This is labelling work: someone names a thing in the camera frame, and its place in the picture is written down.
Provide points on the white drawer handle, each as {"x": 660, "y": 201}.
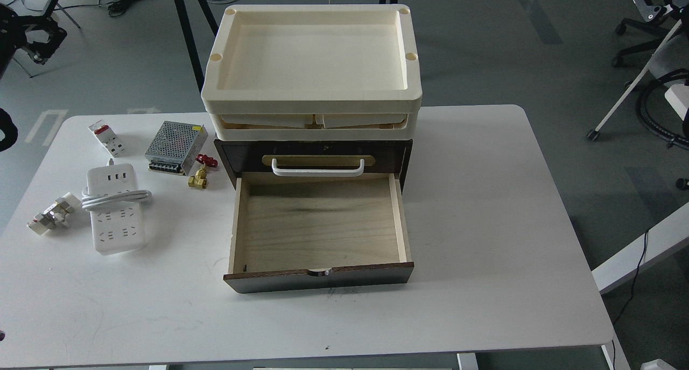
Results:
{"x": 318, "y": 173}

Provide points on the white table leg frame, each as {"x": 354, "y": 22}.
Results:
{"x": 594, "y": 133}

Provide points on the open wooden drawer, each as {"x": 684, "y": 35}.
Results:
{"x": 312, "y": 233}

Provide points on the white power strip with cable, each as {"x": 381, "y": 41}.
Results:
{"x": 113, "y": 200}

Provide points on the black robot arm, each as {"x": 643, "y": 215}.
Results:
{"x": 14, "y": 29}

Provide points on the white red circuit breaker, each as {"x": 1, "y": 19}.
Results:
{"x": 108, "y": 138}

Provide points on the white side desk edge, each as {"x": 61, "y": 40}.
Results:
{"x": 659, "y": 242}

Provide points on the black office chair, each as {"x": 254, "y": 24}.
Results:
{"x": 654, "y": 14}

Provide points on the brass valve red handle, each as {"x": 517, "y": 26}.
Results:
{"x": 199, "y": 180}

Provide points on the metal mesh power supply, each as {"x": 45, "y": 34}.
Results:
{"x": 174, "y": 148}

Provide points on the cream plastic stacked tray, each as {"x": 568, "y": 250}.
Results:
{"x": 314, "y": 72}

